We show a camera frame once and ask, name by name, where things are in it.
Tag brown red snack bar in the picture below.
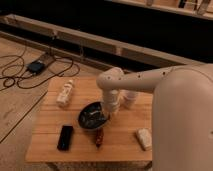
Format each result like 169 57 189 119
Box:
95 129 104 148

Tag black rectangular phone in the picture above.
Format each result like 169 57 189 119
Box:
57 125 73 151

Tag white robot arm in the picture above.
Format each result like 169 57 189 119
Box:
97 64 213 171

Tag dark ceramic bowl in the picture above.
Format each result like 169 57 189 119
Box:
78 101 109 130

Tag translucent plastic cup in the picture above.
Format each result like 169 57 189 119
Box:
123 90 138 109

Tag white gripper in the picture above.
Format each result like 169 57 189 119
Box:
101 90 120 115

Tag white plastic bottle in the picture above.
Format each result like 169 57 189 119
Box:
56 79 74 107

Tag blue power adapter box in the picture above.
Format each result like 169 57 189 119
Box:
27 61 45 74

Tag wooden table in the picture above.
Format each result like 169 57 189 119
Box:
26 77 152 163

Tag long wooden shelf frame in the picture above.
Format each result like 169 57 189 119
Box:
0 14 200 71

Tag black floor cable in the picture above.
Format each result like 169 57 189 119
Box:
0 43 81 145

